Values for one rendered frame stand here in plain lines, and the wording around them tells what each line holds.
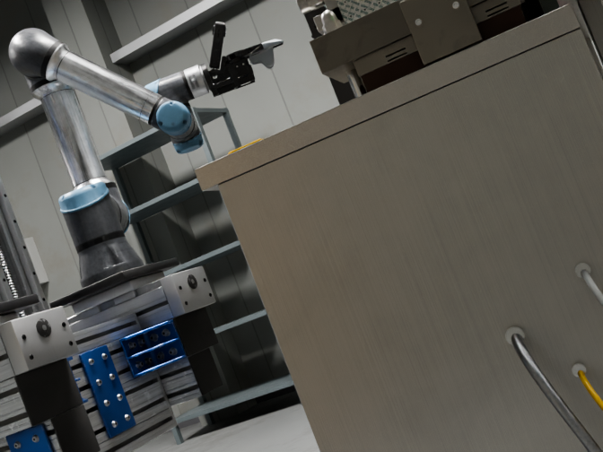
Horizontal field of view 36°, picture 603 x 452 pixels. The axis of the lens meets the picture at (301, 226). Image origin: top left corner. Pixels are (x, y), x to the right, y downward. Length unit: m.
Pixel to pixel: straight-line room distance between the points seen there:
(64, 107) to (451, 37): 1.14
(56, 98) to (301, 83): 3.60
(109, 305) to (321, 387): 0.74
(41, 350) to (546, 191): 0.88
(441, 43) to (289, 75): 4.38
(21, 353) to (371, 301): 0.59
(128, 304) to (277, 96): 3.93
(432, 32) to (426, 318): 0.46
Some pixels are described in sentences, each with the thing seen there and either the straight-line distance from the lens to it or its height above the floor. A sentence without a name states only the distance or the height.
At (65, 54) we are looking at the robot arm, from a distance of 2.24.
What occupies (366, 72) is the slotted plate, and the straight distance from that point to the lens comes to 1.56.
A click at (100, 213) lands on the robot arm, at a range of 2.14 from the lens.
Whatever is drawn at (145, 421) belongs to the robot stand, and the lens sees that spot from 2.00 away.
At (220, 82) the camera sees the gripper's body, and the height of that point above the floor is 1.19.
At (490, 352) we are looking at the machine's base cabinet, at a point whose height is 0.45.
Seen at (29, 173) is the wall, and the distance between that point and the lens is 7.04.
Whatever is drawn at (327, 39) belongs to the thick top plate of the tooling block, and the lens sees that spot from 1.57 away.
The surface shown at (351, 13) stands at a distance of 1.77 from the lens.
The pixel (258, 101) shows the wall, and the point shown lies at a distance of 5.96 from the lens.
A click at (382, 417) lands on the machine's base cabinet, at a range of 1.52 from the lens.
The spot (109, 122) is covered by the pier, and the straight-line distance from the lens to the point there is 6.23.
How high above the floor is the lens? 0.66
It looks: 3 degrees up
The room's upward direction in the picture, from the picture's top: 21 degrees counter-clockwise
